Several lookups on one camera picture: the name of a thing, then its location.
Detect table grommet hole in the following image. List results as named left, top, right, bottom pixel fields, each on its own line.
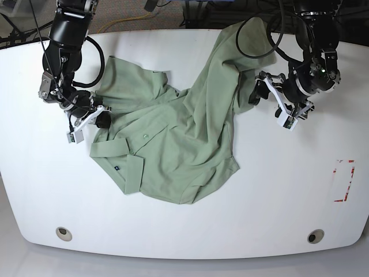
left=307, top=229, right=325, bottom=244
left=55, top=227, right=73, bottom=242

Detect red tape rectangle marking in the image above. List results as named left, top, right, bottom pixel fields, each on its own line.
left=330, top=159, right=356, bottom=203

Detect yellow cable on floor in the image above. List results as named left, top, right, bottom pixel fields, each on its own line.
left=99, top=10, right=153, bottom=34

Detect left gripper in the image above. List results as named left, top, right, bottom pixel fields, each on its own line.
left=248, top=76, right=310, bottom=120

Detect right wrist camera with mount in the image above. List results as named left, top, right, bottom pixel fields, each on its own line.
left=67, top=96, right=111, bottom=144

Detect right table grommet hole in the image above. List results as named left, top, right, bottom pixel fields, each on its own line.
left=307, top=229, right=325, bottom=244

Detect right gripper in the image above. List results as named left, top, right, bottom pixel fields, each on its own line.
left=67, top=91, right=112, bottom=129

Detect black tripod legs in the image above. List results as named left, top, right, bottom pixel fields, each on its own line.
left=1, top=14, right=48, bottom=50

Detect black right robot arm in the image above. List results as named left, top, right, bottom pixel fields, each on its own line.
left=39, top=1, right=111, bottom=128

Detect green T-shirt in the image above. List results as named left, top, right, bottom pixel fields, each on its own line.
left=90, top=17, right=276, bottom=204

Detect left table grommet hole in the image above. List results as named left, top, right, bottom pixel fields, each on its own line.
left=55, top=227, right=73, bottom=242

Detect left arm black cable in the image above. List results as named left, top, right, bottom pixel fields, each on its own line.
left=235, top=0, right=306, bottom=70

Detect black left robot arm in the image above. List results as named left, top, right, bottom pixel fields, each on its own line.
left=273, top=1, right=341, bottom=119

